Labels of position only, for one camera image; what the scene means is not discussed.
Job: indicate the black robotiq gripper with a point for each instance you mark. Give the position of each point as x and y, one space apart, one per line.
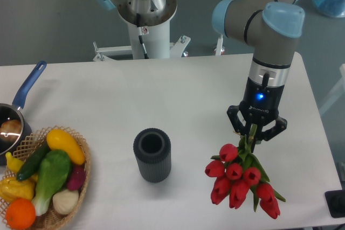
259 106

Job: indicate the red tulip bouquet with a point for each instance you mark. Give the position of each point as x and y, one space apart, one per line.
237 171

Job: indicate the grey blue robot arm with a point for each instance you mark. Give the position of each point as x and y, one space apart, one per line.
271 27

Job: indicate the dark grey ribbed vase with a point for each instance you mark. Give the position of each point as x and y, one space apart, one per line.
152 150

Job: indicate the black device at edge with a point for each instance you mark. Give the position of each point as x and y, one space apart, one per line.
335 203

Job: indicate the purple red onion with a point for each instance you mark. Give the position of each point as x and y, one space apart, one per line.
76 179

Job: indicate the yellow squash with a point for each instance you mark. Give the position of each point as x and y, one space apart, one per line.
58 139

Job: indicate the green bok choy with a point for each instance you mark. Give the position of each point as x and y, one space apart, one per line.
52 175

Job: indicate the white garlic bulb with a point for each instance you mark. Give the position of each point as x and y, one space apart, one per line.
65 201

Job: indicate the green cucumber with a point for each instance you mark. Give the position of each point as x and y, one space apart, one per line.
32 163

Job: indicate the small yellow pepper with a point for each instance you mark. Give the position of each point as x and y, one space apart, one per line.
14 164

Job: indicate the brown bread roll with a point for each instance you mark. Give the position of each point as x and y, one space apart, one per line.
11 130

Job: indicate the orange fruit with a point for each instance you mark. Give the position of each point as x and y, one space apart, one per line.
20 214

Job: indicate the yellow bumpy gourd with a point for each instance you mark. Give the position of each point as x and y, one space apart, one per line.
12 189

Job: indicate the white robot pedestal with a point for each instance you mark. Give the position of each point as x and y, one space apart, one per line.
148 24

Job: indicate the blue handled saucepan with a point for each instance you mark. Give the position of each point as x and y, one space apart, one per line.
13 111

